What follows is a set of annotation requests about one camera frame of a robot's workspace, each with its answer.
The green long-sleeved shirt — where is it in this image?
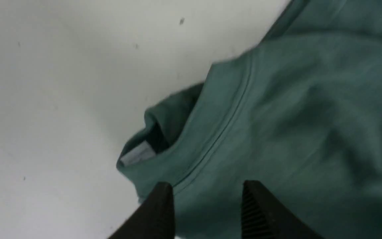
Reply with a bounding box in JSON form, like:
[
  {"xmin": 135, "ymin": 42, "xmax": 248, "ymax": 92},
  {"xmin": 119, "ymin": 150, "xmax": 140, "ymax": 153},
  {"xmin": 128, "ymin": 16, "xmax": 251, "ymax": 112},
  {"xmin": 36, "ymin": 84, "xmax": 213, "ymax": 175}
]
[{"xmin": 116, "ymin": 0, "xmax": 382, "ymax": 239}]

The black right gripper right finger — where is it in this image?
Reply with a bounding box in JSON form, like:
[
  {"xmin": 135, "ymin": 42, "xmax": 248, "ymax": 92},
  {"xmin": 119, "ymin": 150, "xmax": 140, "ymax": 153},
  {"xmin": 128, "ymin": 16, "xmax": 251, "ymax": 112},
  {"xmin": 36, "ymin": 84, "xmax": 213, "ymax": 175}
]
[{"xmin": 241, "ymin": 180, "xmax": 323, "ymax": 239}]

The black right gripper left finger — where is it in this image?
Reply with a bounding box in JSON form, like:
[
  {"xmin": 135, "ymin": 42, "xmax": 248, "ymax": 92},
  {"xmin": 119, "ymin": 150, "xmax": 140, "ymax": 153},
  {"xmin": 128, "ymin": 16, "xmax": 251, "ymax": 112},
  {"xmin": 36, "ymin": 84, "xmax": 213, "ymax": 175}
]
[{"xmin": 109, "ymin": 182, "xmax": 175, "ymax": 239}]

